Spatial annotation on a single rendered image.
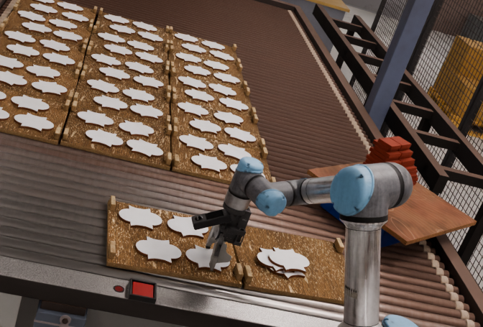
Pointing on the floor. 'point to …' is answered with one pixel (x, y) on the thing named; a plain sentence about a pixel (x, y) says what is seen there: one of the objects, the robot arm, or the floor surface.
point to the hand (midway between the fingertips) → (208, 258)
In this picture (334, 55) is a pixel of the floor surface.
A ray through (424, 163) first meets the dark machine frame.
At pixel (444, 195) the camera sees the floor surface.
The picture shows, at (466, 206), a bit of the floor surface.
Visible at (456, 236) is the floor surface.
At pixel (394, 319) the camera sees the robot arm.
